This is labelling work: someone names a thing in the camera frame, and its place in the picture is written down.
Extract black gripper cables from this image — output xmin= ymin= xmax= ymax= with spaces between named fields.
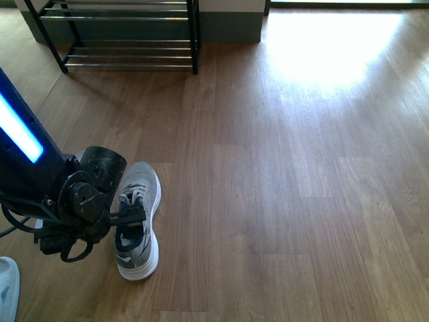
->
xmin=0 ymin=204 xmax=97 ymax=264

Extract black metal shoe rack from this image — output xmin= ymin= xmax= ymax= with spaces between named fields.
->
xmin=25 ymin=1 xmax=202 ymax=74

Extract grey mesh sneaker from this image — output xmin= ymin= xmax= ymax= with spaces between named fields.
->
xmin=115 ymin=162 xmax=162 ymax=281

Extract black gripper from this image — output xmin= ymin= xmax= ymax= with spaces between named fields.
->
xmin=33 ymin=170 xmax=147 ymax=256

